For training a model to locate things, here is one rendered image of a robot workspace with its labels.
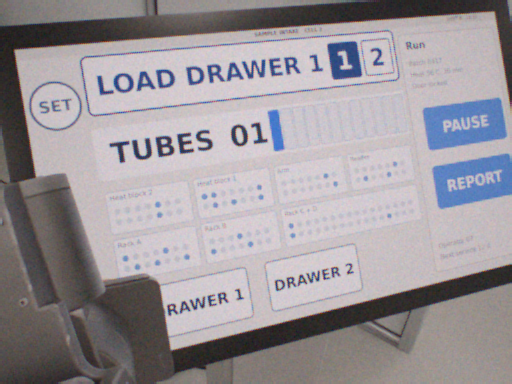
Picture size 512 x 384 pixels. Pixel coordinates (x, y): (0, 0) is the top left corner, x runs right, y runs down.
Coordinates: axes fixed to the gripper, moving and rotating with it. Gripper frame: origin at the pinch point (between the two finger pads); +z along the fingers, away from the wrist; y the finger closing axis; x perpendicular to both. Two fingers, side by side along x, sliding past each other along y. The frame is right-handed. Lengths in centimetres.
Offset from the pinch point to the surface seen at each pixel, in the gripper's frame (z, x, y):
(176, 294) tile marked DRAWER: 2.4, 0.3, -6.9
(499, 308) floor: 104, 48, -122
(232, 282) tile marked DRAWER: 2.4, 0.3, -12.0
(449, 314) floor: 106, 46, -104
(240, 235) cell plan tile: 2.5, -3.7, -13.4
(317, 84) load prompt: 2.7, -16.4, -23.2
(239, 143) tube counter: 2.6, -11.9, -14.7
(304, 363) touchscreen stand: 26.4, 18.4, -25.0
